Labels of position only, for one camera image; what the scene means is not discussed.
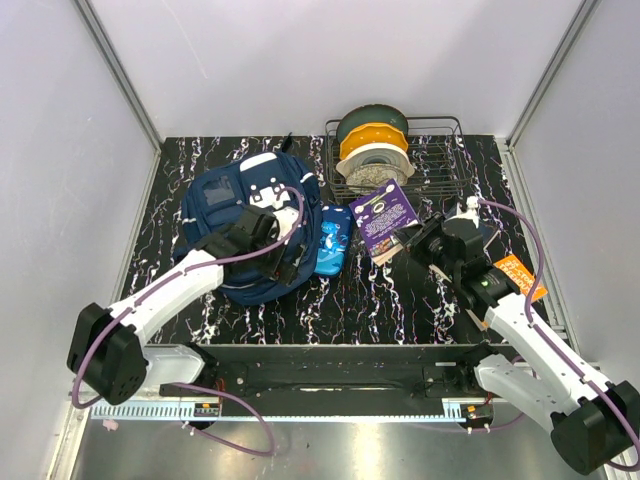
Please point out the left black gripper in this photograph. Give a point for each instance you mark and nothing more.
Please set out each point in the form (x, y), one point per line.
(283, 271)

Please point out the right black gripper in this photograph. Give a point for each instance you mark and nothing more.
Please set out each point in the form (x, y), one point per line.
(413, 237)

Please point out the purple paperback book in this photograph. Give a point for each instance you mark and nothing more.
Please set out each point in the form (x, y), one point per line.
(379, 215)

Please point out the navy blue student backpack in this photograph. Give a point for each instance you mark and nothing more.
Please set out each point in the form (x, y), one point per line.
(218, 197)

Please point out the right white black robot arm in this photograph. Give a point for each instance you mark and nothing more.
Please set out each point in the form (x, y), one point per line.
(590, 419)

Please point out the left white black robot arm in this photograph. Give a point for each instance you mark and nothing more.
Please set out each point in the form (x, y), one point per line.
(110, 350)

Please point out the dark blue 1984 book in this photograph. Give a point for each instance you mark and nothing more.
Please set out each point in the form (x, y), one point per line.
(482, 232)

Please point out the blue dinosaur pencil case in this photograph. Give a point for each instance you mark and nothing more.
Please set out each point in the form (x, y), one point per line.
(336, 229)

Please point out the orange yellow paperback book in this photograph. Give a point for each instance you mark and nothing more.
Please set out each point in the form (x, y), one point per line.
(520, 280)

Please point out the patterned beige plate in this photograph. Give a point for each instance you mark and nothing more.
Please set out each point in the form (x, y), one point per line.
(367, 178)

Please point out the orange yellow plate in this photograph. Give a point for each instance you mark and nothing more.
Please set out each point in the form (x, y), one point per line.
(372, 132)

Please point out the dark green plate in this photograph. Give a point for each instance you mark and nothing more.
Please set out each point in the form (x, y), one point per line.
(372, 113)

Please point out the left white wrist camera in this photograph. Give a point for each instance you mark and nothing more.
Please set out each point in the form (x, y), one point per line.
(288, 219)

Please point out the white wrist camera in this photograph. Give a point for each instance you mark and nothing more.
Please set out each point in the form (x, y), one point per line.
(288, 219)
(467, 210)

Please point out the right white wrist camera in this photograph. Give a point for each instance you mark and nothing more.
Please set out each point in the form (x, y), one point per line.
(467, 210)

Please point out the black wire dish rack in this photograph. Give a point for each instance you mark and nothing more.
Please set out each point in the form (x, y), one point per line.
(435, 149)

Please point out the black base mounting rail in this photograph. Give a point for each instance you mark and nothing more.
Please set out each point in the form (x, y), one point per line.
(292, 382)

